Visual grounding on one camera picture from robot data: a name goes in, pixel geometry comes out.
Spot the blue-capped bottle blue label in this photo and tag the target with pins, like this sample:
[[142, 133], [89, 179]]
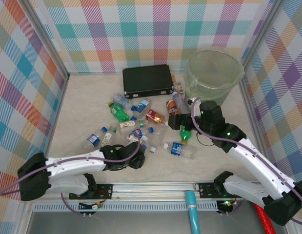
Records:
[[142, 105], [93, 139]]

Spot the brown label drink bottle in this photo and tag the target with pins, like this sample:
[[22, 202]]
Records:
[[172, 107]]

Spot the yellow power connector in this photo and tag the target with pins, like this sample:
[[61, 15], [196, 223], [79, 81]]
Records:
[[98, 206], [228, 204]]

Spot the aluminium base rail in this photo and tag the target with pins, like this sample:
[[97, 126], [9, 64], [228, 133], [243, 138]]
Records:
[[153, 192]]

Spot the white-capped bottle blue label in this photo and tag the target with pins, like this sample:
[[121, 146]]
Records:
[[176, 148]]

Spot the crushed bottle light blue label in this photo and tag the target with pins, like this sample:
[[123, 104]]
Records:
[[120, 99]]

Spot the grey metal panel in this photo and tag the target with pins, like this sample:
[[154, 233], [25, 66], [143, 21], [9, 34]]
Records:
[[141, 223]]

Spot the tall clear bottle white cap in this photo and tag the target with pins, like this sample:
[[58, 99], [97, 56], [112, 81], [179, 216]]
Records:
[[180, 102]]

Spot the aluminium side rail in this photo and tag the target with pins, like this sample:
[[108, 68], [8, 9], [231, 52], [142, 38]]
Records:
[[249, 102], [60, 97]]

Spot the red glitter pole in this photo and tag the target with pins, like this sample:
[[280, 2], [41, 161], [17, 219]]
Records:
[[266, 221]]

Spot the black hard case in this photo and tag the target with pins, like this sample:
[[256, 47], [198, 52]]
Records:
[[147, 79]]

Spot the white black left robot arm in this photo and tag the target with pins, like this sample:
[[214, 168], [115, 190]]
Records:
[[72, 164]]

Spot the small brown box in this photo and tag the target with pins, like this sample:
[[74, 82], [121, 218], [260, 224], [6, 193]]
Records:
[[174, 78]]

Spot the small playing card box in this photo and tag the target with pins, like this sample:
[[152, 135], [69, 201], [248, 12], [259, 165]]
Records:
[[178, 87]]

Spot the aluminium frame post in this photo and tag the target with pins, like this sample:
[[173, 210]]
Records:
[[269, 17], [49, 41]]

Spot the green bottle yellow cap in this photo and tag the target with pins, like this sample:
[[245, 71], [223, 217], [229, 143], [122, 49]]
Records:
[[185, 135], [117, 113]]

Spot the white label bottle green cap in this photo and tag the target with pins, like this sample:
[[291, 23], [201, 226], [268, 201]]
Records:
[[127, 125], [107, 137]]

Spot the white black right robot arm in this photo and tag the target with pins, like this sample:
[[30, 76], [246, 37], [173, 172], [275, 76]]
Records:
[[250, 156]]

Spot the blue bottle cap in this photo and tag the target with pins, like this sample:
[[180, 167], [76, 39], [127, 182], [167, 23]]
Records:
[[133, 118], [150, 130]]

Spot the red label juice bottle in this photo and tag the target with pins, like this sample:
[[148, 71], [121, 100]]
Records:
[[153, 115]]

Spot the clear plastic waste bin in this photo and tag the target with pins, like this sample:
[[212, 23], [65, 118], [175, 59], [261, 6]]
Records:
[[214, 73]]

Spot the pepsi label bottle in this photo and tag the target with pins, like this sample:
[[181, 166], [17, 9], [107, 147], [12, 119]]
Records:
[[138, 132]]

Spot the teal pole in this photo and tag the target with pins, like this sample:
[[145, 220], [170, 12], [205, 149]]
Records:
[[193, 214]]

